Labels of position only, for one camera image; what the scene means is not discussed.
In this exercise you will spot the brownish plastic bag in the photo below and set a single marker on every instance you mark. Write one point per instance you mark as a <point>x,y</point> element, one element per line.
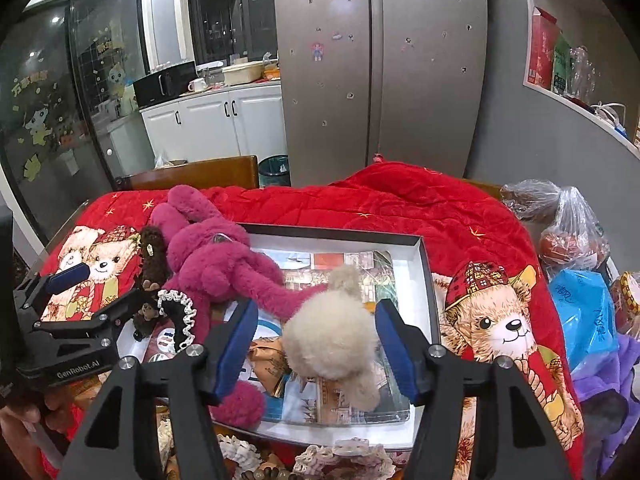
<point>530,200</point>

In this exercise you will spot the green trash bin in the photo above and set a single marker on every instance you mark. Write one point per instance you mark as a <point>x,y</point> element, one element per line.
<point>275,170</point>

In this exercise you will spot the person's left hand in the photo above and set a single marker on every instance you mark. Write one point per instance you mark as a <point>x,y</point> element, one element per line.
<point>20,412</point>

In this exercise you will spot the yellow bag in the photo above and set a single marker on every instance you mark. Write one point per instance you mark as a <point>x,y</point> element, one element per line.
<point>167,161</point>

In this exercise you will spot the jar with patterned lid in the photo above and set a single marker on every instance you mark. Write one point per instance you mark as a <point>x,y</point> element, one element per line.
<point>627,300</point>

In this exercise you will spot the silver refrigerator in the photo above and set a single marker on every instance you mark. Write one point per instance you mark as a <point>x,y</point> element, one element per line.
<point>380,70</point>

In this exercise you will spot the red box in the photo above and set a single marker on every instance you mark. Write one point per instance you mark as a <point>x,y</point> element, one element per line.
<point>541,50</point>

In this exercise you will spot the white basin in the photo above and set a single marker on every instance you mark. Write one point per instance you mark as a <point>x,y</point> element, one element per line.
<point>242,74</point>

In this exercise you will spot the white kitchen cabinet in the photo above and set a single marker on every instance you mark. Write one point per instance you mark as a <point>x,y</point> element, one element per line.
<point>210,125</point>

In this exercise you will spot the wooden chair back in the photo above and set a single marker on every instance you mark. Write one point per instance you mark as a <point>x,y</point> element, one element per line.
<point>200,172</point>

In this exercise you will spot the red printed blanket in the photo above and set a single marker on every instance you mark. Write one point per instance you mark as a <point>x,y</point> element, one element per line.
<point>425,210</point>

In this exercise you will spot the black shallow box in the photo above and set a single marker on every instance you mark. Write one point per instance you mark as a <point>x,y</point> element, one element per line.
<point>415,280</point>

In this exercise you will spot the dark kitchen window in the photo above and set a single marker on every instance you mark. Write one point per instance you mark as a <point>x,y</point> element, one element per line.
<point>230,15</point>

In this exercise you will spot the glass sliding door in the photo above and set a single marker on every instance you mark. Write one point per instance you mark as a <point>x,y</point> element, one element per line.
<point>60,110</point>

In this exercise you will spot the black microwave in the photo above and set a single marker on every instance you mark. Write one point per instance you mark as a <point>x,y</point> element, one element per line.
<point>162,85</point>

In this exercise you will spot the white mug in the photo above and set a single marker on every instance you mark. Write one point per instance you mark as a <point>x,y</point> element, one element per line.
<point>197,85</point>

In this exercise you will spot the white wall shelf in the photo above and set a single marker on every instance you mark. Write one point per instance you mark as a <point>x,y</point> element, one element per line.
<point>590,115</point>

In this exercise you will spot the clear plastic bag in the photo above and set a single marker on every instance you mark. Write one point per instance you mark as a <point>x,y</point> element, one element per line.
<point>572,240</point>

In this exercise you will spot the black white lace scrunchie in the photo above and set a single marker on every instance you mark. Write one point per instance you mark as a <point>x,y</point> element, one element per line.
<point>180,317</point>

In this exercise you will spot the cream fluffy plush toy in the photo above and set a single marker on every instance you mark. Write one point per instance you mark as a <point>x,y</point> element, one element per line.
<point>330,330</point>

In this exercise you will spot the purple cloth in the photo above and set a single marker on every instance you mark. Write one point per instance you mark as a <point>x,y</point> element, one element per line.
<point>615,400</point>

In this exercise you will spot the green packet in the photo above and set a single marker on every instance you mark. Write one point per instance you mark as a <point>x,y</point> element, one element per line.
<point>561,67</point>

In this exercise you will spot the pink plush rabbit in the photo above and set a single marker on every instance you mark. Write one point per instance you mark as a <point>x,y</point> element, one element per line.
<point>210,260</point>

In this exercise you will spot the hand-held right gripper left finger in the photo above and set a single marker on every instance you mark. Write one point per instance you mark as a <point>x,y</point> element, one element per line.
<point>235,350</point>

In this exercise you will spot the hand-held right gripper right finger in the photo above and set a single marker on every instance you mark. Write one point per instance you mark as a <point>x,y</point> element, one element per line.
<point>395,355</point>

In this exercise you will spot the brown snack packet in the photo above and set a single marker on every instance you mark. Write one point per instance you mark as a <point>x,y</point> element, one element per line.
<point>270,365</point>

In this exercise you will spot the dark brown plush toy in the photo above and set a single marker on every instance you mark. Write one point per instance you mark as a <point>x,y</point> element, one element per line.
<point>152,260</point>

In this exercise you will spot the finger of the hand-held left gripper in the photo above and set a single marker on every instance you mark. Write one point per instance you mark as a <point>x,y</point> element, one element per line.
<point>70,277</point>
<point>100,317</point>

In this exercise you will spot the clear plastic bottle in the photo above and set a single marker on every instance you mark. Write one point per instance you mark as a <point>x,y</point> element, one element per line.
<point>582,75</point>

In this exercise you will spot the blue plastic bag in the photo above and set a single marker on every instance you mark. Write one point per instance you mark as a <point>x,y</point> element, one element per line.
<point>582,320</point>

